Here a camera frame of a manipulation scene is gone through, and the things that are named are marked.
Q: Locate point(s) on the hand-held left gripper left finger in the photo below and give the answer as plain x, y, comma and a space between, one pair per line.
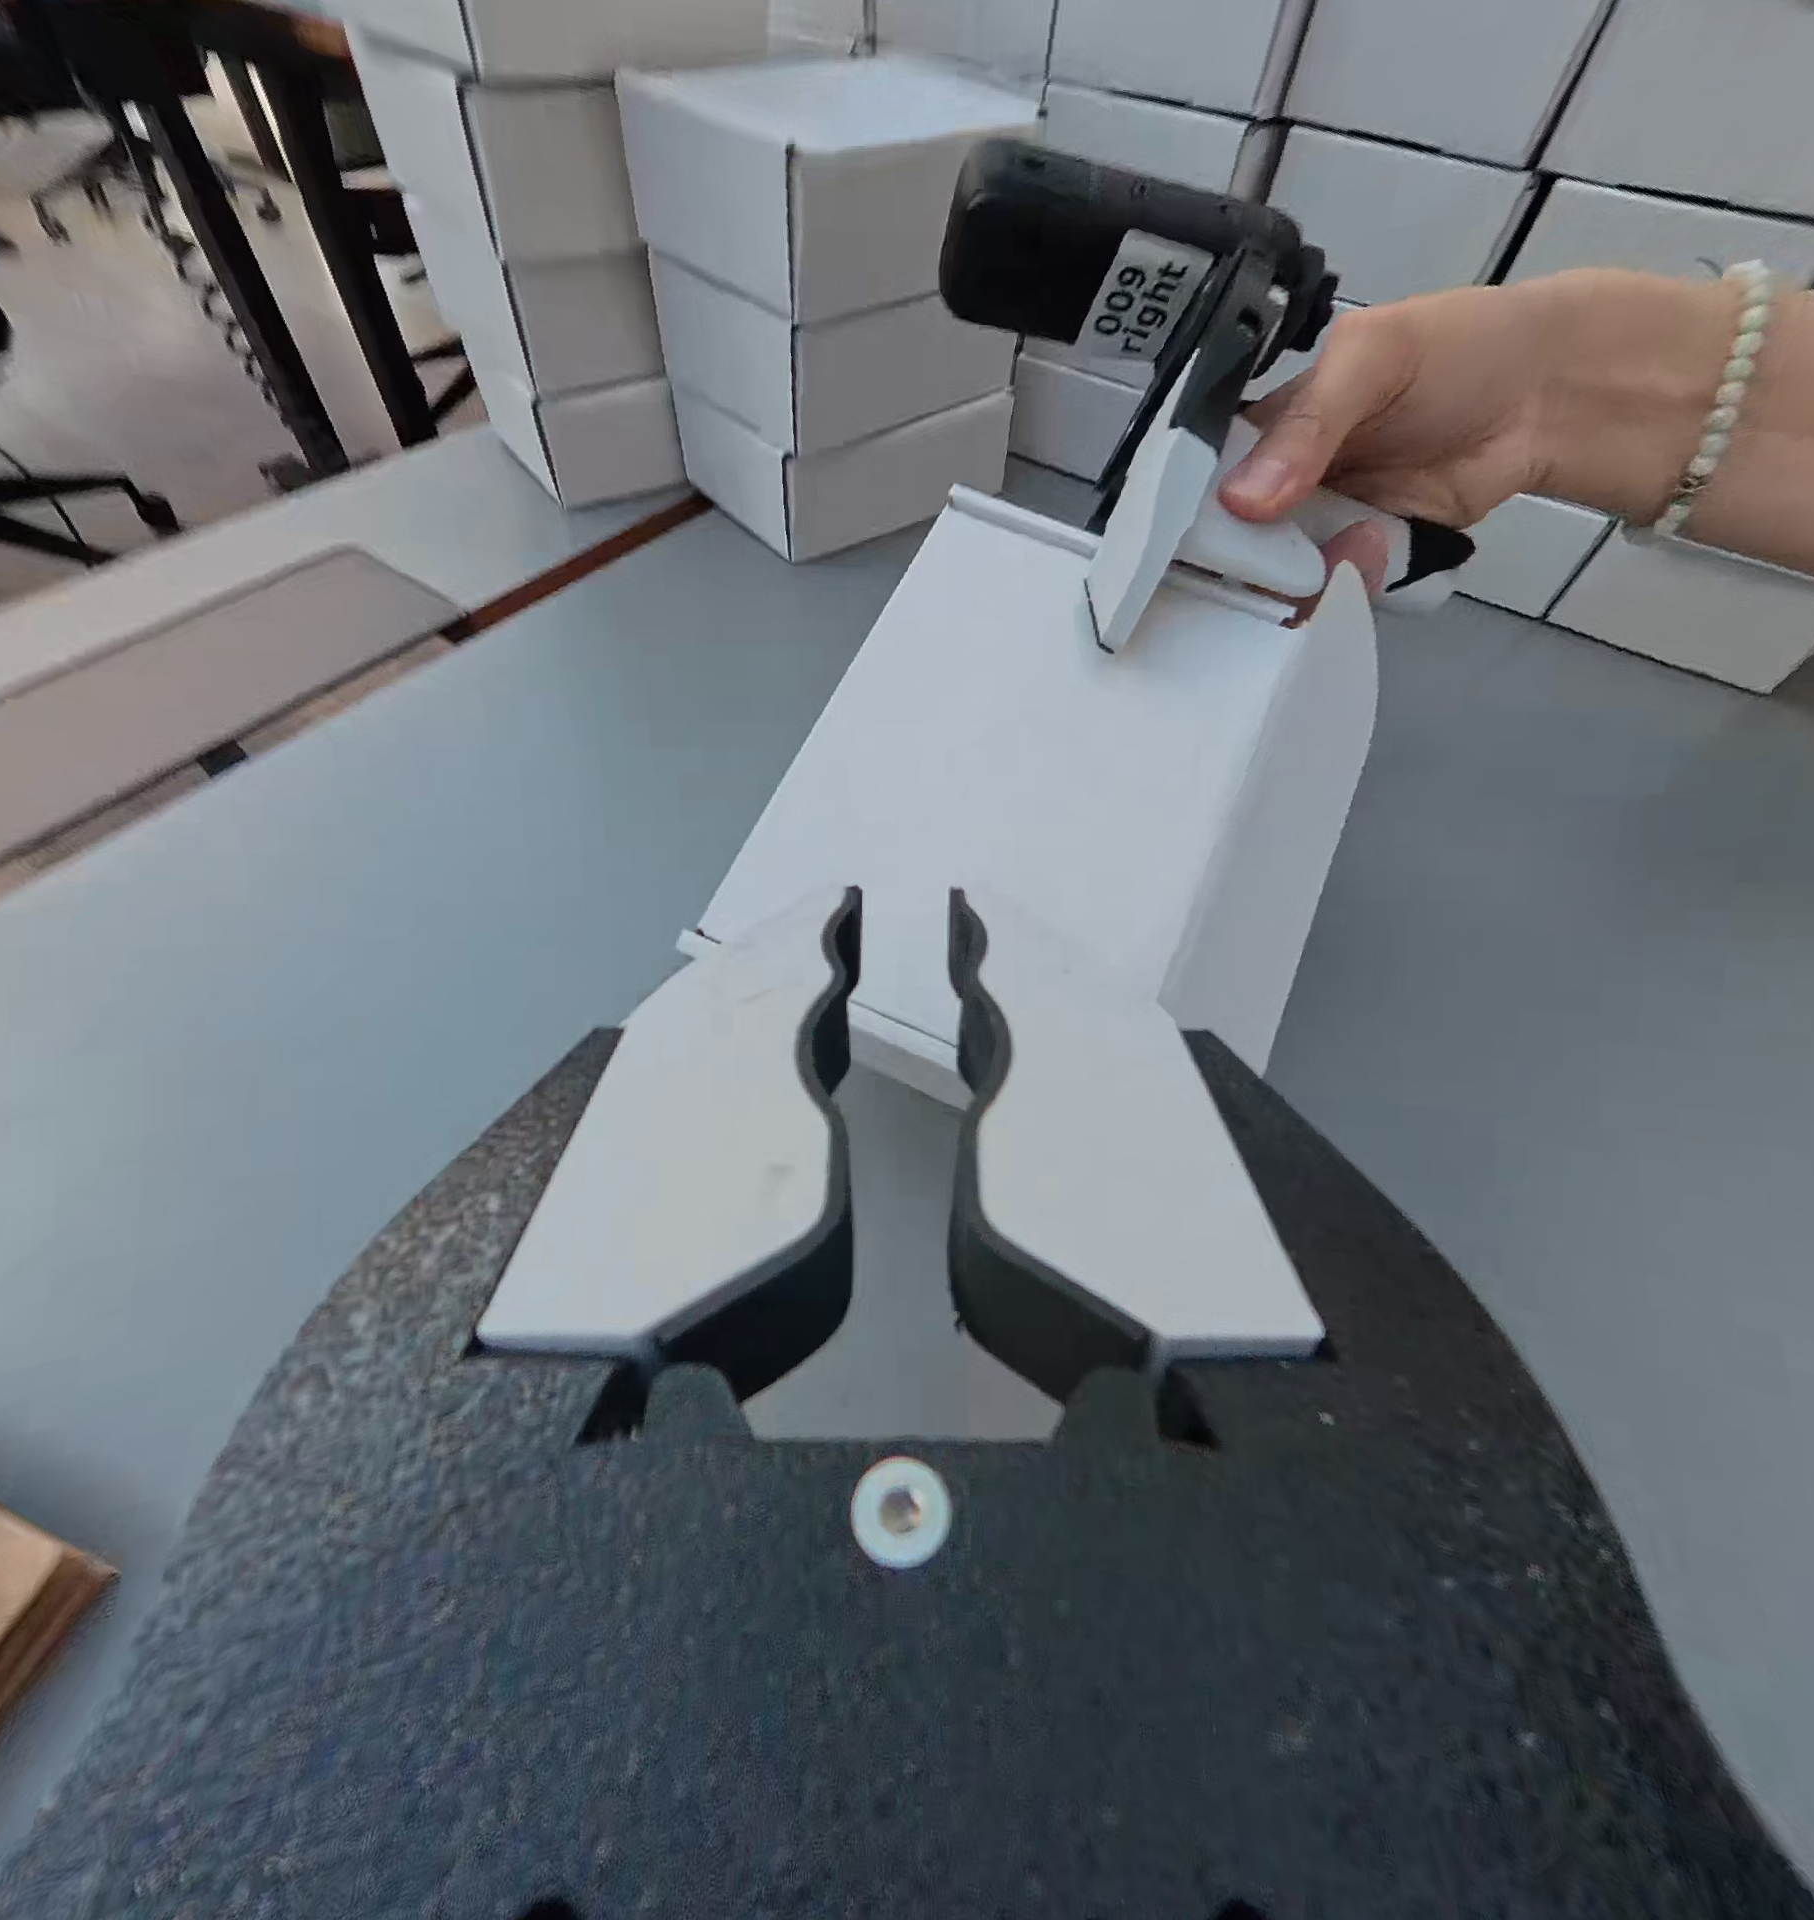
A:
668, 1171

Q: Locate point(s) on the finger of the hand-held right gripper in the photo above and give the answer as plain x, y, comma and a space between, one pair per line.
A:
1155, 526

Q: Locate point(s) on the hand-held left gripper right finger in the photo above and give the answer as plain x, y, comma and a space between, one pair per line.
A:
1116, 1171

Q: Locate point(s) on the white cardboard box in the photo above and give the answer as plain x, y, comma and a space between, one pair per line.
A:
997, 751

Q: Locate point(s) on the person's right hand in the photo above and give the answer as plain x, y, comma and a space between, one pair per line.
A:
1479, 392

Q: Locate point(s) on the stack of white cardboard boxes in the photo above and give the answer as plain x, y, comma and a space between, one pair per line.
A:
848, 226

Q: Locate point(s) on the brown cardboard piece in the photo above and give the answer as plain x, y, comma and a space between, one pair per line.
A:
8, 1620

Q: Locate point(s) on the black office chair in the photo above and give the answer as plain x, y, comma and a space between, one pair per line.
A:
8, 449

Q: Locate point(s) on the black metal table frame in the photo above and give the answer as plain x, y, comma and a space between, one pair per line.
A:
293, 226

